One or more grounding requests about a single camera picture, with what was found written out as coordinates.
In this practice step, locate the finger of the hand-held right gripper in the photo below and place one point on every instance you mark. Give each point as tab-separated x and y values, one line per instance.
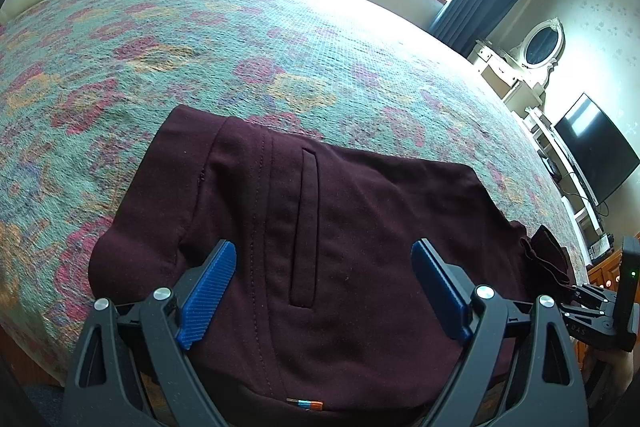
595	294
590	324

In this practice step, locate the black television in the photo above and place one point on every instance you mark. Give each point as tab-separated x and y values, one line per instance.
597	147

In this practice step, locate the white television stand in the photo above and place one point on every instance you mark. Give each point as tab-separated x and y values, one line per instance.
565	157

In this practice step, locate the person's right forearm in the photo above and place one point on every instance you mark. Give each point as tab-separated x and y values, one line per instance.
612	377

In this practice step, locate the oval white vanity mirror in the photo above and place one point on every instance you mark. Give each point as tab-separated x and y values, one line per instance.
542	46

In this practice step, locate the wooden cabinet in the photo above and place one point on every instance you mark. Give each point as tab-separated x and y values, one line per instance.
607	274

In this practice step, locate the white dresser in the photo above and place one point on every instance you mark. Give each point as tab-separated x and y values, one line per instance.
500	69

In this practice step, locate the maroon pants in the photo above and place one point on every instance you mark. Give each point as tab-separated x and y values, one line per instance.
350	232

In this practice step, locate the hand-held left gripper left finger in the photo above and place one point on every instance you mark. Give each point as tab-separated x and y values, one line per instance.
210	287

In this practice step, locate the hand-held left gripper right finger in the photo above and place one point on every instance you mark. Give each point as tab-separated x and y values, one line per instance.
442	292

